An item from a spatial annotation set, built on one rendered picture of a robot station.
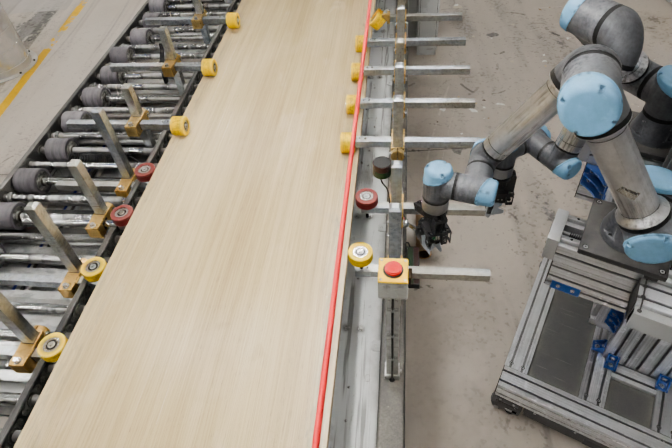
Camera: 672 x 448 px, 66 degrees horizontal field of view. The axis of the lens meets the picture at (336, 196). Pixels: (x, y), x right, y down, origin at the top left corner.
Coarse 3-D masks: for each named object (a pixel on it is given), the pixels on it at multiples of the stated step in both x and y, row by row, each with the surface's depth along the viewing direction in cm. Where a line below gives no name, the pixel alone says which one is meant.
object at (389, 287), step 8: (384, 264) 121; (384, 272) 119; (384, 280) 118; (392, 280) 118; (400, 280) 118; (384, 288) 120; (392, 288) 119; (400, 288) 119; (384, 296) 122; (392, 296) 122; (400, 296) 121
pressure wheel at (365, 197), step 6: (360, 192) 183; (366, 192) 183; (372, 192) 182; (360, 198) 181; (366, 198) 181; (372, 198) 180; (360, 204) 180; (366, 204) 179; (372, 204) 180; (366, 216) 189
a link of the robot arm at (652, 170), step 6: (648, 168) 131; (654, 168) 131; (660, 168) 131; (654, 174) 129; (660, 174) 129; (666, 174) 129; (654, 180) 127; (660, 180) 127; (666, 180) 127; (654, 186) 125; (660, 186) 125; (666, 186) 125; (660, 192) 125; (666, 192) 125; (666, 198) 124
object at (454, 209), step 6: (378, 204) 185; (384, 204) 184; (408, 204) 183; (450, 204) 182; (456, 204) 182; (462, 204) 182; (468, 204) 181; (366, 210) 185; (372, 210) 184; (378, 210) 184; (384, 210) 184; (408, 210) 183; (414, 210) 182; (450, 210) 181; (456, 210) 180; (462, 210) 180; (468, 210) 180; (474, 210) 179; (480, 210) 179
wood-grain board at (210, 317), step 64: (256, 0) 302; (320, 0) 296; (256, 64) 251; (320, 64) 247; (192, 128) 218; (256, 128) 215; (320, 128) 212; (192, 192) 190; (256, 192) 188; (320, 192) 185; (128, 256) 171; (192, 256) 169; (256, 256) 167; (320, 256) 165; (128, 320) 153; (192, 320) 152; (256, 320) 150; (320, 320) 148; (64, 384) 140; (128, 384) 139; (192, 384) 138; (256, 384) 136
